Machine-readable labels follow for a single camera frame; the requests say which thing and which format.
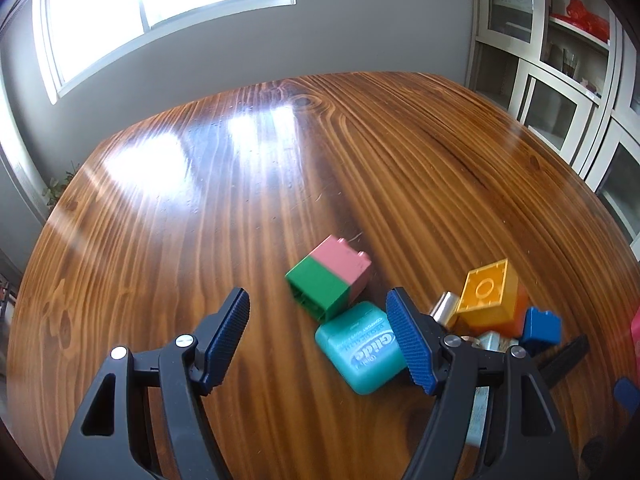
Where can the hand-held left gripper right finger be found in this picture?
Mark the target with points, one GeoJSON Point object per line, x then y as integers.
{"type": "Point", "coordinates": [407, 342]}

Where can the wooden desktop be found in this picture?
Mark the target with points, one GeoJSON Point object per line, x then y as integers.
{"type": "Point", "coordinates": [250, 210]}

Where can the orange and yellow building block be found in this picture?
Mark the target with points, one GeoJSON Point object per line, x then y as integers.
{"type": "Point", "coordinates": [487, 295]}

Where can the white labelled box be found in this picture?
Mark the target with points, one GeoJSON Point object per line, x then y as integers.
{"type": "Point", "coordinates": [477, 415]}

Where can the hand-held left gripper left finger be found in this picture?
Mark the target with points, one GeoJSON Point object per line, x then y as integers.
{"type": "Point", "coordinates": [225, 340]}

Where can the window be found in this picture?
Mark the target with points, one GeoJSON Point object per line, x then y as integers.
{"type": "Point", "coordinates": [165, 5]}

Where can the pink tin box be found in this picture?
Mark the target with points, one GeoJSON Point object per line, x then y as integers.
{"type": "Point", "coordinates": [636, 330]}

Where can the black bar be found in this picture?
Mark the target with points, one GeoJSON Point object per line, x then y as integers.
{"type": "Point", "coordinates": [567, 357]}

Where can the glass cup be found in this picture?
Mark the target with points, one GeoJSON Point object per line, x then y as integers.
{"type": "Point", "coordinates": [570, 62]}

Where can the blue building block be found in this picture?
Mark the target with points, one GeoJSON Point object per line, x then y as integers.
{"type": "Point", "coordinates": [540, 327]}

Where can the green and pink building block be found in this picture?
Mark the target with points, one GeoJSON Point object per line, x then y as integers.
{"type": "Point", "coordinates": [325, 280]}

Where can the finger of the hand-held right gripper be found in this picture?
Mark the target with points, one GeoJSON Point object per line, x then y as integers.
{"type": "Point", "coordinates": [629, 395]}

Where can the potted green plant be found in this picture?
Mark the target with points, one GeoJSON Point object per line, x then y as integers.
{"type": "Point", "coordinates": [57, 190]}

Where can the red plastic bag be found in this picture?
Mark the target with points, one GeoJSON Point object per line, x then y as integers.
{"type": "Point", "coordinates": [587, 20]}

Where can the teal floss container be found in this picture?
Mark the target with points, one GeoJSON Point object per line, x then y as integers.
{"type": "Point", "coordinates": [357, 345]}

